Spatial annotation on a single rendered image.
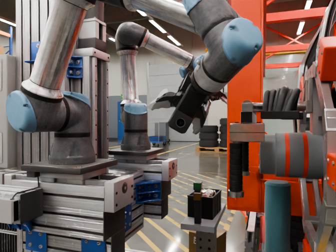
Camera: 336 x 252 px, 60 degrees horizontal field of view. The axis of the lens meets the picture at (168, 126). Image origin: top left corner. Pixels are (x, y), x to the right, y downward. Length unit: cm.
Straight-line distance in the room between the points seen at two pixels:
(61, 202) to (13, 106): 33
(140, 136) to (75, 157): 51
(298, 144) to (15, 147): 109
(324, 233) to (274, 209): 32
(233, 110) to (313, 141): 60
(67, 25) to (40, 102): 22
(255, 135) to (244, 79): 70
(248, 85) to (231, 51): 92
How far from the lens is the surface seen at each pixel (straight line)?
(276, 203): 110
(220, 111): 1220
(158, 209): 140
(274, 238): 114
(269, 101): 80
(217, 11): 59
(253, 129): 79
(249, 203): 150
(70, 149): 97
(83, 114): 99
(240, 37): 54
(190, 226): 152
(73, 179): 97
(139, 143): 141
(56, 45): 85
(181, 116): 65
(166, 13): 80
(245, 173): 116
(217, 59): 57
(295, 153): 93
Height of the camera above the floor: 95
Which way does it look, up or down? 1 degrees down
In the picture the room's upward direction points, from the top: straight up
